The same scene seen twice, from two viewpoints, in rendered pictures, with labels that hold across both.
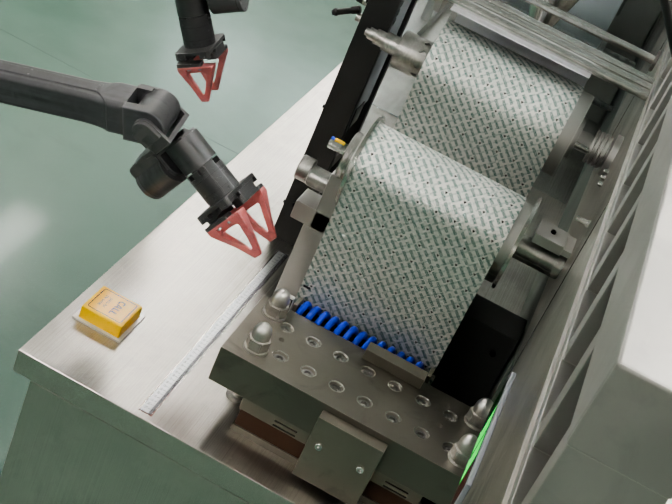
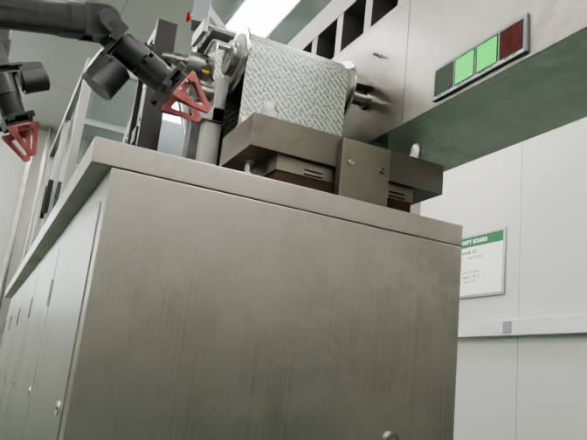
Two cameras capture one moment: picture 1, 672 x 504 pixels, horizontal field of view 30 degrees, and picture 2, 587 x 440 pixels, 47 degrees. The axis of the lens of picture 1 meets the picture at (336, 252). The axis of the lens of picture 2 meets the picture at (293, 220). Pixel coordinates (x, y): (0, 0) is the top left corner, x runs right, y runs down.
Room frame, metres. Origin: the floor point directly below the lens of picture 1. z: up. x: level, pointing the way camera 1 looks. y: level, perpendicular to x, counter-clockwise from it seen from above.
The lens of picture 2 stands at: (0.43, 0.57, 0.58)
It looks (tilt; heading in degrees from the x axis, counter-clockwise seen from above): 14 degrees up; 329
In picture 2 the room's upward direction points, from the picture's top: 6 degrees clockwise
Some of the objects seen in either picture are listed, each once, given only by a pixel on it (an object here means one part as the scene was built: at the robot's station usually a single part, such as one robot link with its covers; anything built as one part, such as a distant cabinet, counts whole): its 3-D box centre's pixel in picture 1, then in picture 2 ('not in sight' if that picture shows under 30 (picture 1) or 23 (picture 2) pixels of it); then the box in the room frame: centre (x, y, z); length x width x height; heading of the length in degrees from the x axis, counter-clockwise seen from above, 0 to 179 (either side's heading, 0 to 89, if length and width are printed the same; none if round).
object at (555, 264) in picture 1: (540, 255); (354, 97); (1.60, -0.27, 1.25); 0.07 x 0.04 x 0.04; 83
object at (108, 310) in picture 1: (110, 311); not in sight; (1.51, 0.27, 0.91); 0.07 x 0.07 x 0.02; 83
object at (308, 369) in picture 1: (358, 401); (333, 166); (1.44, -0.12, 1.00); 0.40 x 0.16 x 0.06; 83
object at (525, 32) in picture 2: (480, 445); (476, 61); (1.21, -0.25, 1.18); 0.25 x 0.01 x 0.07; 173
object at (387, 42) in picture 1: (382, 39); (174, 58); (1.90, 0.07, 1.33); 0.06 x 0.03 x 0.03; 83
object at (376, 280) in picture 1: (386, 290); (292, 125); (1.56, -0.09, 1.11); 0.23 x 0.01 x 0.18; 83
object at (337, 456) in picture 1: (338, 460); (362, 174); (1.35, -0.12, 0.96); 0.10 x 0.03 x 0.11; 83
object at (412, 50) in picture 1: (415, 56); (196, 65); (1.89, 0.01, 1.33); 0.06 x 0.06 x 0.06; 83
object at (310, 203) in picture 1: (299, 245); (201, 146); (1.68, 0.06, 1.05); 0.06 x 0.05 x 0.31; 83
